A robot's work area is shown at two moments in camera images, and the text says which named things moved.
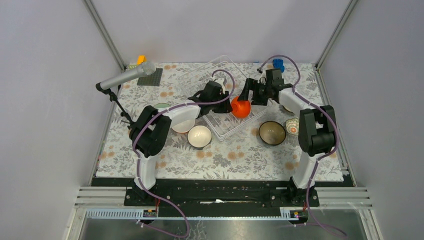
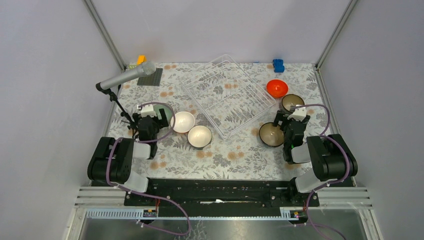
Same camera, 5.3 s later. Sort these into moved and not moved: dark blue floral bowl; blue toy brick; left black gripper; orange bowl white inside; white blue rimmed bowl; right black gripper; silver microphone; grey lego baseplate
Moved: right black gripper; left black gripper
Not moved: grey lego baseplate; dark blue floral bowl; white blue rimmed bowl; silver microphone; blue toy brick; orange bowl white inside
